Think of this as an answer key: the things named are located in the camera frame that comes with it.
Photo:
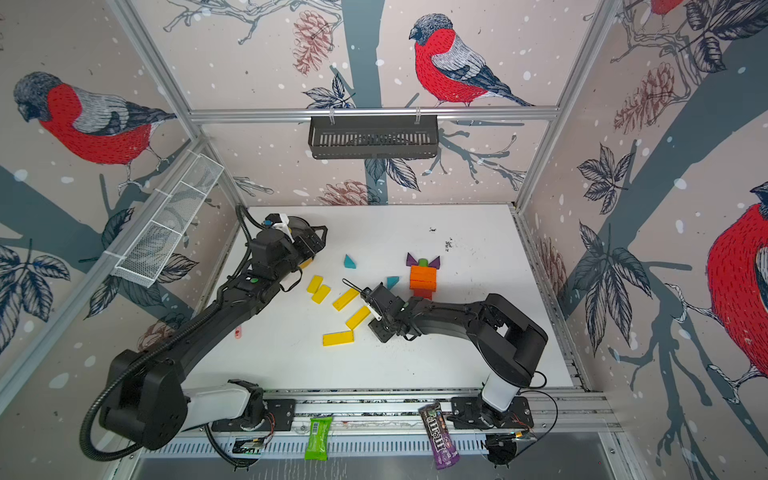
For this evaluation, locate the yellow block far left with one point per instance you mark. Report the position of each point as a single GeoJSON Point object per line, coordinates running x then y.
{"type": "Point", "coordinates": [314, 284]}

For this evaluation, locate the yellow block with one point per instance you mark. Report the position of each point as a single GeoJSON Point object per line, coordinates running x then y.
{"type": "Point", "coordinates": [338, 338]}
{"type": "Point", "coordinates": [345, 299]}
{"type": "Point", "coordinates": [314, 284]}
{"type": "Point", "coordinates": [321, 294]}
{"type": "Point", "coordinates": [358, 317]}

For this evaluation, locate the purple candy packet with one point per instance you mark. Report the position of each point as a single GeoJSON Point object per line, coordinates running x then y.
{"type": "Point", "coordinates": [443, 448]}

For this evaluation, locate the yellow block bottom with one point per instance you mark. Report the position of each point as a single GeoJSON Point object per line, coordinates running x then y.
{"type": "Point", "coordinates": [338, 338]}

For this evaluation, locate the green snack packet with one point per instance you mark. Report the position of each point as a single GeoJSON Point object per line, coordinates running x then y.
{"type": "Point", "coordinates": [317, 444]}

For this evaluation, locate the orange long block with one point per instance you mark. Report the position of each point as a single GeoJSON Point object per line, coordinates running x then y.
{"type": "Point", "coordinates": [423, 279]}
{"type": "Point", "coordinates": [423, 285]}

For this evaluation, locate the white wire basket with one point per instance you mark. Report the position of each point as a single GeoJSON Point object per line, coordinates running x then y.
{"type": "Point", "coordinates": [150, 252]}

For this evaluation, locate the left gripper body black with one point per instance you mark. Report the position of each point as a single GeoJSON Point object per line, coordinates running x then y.
{"type": "Point", "coordinates": [302, 250]}

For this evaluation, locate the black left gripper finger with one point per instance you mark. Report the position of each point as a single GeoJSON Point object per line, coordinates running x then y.
{"type": "Point", "coordinates": [319, 230]}
{"type": "Point", "coordinates": [319, 241]}

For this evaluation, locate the black wire basket shelf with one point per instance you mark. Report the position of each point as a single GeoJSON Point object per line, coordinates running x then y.
{"type": "Point", "coordinates": [374, 137]}

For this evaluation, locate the yellow block centre upper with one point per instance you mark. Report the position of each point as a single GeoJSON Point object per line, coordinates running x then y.
{"type": "Point", "coordinates": [345, 299]}

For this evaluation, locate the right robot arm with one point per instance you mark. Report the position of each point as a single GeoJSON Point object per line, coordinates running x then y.
{"type": "Point", "coordinates": [510, 343]}

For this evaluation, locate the red block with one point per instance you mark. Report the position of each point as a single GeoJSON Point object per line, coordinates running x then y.
{"type": "Point", "coordinates": [425, 294]}

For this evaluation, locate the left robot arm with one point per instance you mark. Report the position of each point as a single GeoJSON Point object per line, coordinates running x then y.
{"type": "Point", "coordinates": [143, 404]}

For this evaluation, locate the yellow block centre lower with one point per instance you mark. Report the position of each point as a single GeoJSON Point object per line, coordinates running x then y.
{"type": "Point", "coordinates": [358, 317]}

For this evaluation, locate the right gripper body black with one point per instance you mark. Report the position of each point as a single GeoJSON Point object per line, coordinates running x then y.
{"type": "Point", "coordinates": [382, 327]}

